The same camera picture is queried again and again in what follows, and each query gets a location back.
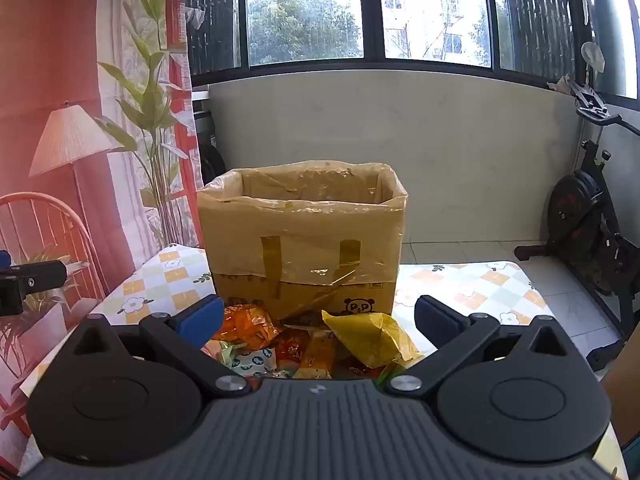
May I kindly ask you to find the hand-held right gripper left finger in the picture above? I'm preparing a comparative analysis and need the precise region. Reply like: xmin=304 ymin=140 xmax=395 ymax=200
xmin=64 ymin=293 xmax=253 ymax=397

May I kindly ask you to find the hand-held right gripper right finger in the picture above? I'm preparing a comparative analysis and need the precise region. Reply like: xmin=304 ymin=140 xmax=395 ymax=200
xmin=387 ymin=294 xmax=577 ymax=397

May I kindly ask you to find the small red snack packet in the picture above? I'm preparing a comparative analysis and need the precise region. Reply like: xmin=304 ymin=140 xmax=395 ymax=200
xmin=272 ymin=329 xmax=312 ymax=362

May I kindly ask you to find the taped cardboard box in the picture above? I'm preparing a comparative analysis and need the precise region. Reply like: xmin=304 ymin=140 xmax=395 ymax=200
xmin=196 ymin=160 xmax=409 ymax=323

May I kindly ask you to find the checkered floral tablecloth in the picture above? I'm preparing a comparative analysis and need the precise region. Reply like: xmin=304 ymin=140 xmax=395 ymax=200
xmin=20 ymin=242 xmax=631 ymax=480

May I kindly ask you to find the orange snack bag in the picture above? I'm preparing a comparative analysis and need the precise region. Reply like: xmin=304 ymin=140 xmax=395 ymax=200
xmin=212 ymin=304 xmax=282 ymax=352

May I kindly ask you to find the yellow snack bag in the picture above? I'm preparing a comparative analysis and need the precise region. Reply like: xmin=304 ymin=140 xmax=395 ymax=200
xmin=321 ymin=310 xmax=424 ymax=369

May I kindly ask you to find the white blue-dotted snack packet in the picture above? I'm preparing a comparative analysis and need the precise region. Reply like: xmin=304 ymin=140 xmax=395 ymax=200
xmin=231 ymin=347 xmax=277 ymax=377

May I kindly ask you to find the orange and white wafer packet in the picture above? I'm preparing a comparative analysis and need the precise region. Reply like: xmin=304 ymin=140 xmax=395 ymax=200
xmin=292 ymin=335 xmax=334 ymax=380

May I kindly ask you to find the dark round object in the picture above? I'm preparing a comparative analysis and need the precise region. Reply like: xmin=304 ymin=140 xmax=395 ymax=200
xmin=199 ymin=143 xmax=227 ymax=187

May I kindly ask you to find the printed backdrop cloth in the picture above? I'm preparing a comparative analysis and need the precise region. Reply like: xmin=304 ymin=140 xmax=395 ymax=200
xmin=0 ymin=0 xmax=203 ymax=463

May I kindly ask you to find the black exercise bike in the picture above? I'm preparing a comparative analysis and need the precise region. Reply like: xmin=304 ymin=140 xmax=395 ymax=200
xmin=515 ymin=80 xmax=640 ymax=372

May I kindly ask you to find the brown cardboard sheet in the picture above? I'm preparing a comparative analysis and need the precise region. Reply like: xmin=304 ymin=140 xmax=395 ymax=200
xmin=600 ymin=339 xmax=640 ymax=453

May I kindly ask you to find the black window grille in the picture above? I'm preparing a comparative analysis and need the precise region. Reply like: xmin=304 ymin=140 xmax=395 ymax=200
xmin=500 ymin=0 xmax=577 ymax=82
xmin=186 ymin=0 xmax=242 ymax=75

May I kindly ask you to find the white hanging mask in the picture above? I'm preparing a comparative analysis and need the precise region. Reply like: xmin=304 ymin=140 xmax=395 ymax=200
xmin=581 ymin=42 xmax=606 ymax=74

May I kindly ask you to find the black window frame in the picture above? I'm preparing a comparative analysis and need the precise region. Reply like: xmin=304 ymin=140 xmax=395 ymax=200
xmin=185 ymin=0 xmax=640 ymax=101

